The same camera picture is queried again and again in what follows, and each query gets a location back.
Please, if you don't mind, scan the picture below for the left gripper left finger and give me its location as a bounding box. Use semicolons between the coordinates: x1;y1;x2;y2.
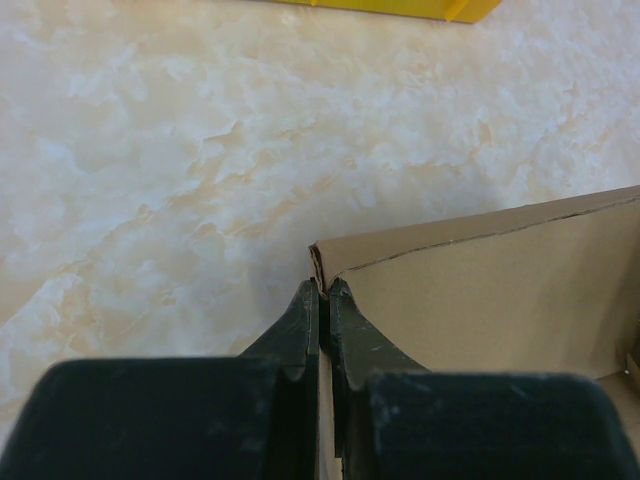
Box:
1;280;320;479

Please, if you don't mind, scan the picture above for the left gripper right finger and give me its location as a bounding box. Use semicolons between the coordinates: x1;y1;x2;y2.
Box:
327;280;639;479

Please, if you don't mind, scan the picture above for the brown cardboard box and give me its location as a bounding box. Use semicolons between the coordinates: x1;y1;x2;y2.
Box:
310;187;639;459

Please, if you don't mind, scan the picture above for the yellow plastic tray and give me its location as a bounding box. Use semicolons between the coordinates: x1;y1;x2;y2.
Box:
280;0;502;24

